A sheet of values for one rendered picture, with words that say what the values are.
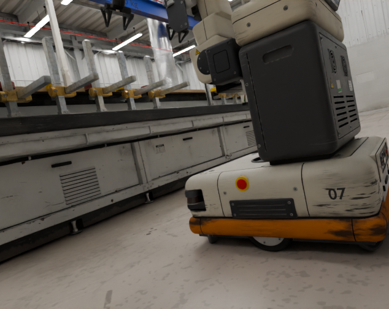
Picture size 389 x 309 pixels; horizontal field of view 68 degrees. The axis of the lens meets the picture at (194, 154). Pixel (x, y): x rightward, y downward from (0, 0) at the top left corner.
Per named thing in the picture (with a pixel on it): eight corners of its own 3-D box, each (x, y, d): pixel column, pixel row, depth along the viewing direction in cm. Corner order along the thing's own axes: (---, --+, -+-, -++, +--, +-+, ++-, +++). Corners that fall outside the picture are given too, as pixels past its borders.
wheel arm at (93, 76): (100, 80, 145) (98, 72, 145) (94, 80, 142) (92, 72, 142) (57, 101, 172) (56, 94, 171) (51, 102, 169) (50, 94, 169)
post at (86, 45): (107, 116, 180) (89, 39, 177) (102, 116, 177) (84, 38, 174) (103, 118, 182) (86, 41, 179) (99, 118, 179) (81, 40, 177)
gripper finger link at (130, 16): (111, 27, 137) (113, 5, 133) (124, 29, 142) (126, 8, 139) (119, 30, 133) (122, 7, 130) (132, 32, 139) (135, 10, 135)
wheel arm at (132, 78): (137, 82, 165) (135, 75, 164) (132, 81, 162) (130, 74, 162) (94, 100, 191) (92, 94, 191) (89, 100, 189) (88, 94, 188)
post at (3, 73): (23, 128, 140) (-1, 29, 138) (15, 129, 138) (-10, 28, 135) (19, 129, 142) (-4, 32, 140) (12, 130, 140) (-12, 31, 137)
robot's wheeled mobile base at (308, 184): (397, 187, 124) (388, 131, 123) (389, 252, 74) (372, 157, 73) (255, 195, 165) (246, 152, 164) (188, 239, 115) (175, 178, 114)
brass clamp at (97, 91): (113, 94, 184) (111, 87, 184) (94, 94, 173) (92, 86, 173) (107, 97, 188) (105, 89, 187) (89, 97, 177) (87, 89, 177)
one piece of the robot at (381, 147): (391, 157, 116) (387, 137, 116) (383, 182, 84) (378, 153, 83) (384, 157, 118) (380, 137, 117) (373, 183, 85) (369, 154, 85)
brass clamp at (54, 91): (77, 94, 164) (75, 86, 164) (54, 95, 154) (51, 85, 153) (71, 97, 168) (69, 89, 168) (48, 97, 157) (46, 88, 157)
